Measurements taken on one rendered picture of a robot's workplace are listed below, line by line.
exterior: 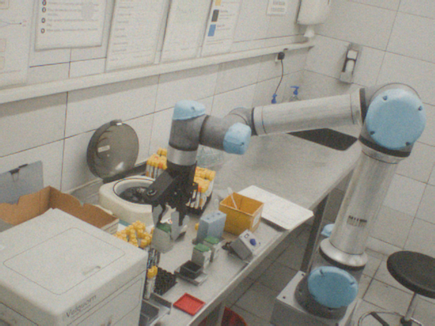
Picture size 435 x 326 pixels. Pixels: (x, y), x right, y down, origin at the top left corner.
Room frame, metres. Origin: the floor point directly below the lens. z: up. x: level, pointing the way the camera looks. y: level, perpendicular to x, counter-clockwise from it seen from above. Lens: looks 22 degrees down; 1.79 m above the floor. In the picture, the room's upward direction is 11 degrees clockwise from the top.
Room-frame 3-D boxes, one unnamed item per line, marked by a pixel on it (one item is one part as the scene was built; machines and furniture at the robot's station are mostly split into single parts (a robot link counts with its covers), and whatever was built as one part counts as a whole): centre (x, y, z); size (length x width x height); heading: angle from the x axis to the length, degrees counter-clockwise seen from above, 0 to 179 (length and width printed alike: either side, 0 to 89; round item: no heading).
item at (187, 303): (1.22, 0.01, 0.88); 0.07 x 0.07 x 0.01; 66
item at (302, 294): (1.25, -0.35, 1.00); 0.15 x 0.15 x 0.10
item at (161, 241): (1.20, 0.11, 1.08); 0.05 x 0.04 x 0.06; 62
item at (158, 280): (1.25, 0.14, 0.93); 0.17 x 0.09 x 0.11; 156
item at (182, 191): (1.23, 0.10, 1.24); 0.09 x 0.08 x 0.12; 152
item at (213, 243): (1.48, -0.02, 0.91); 0.05 x 0.04 x 0.07; 66
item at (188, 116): (1.22, 0.10, 1.40); 0.09 x 0.08 x 0.11; 77
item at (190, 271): (1.36, 0.03, 0.89); 0.09 x 0.05 x 0.04; 66
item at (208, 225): (1.58, -0.01, 0.92); 0.10 x 0.07 x 0.10; 148
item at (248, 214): (1.73, -0.10, 0.93); 0.13 x 0.13 x 0.10; 70
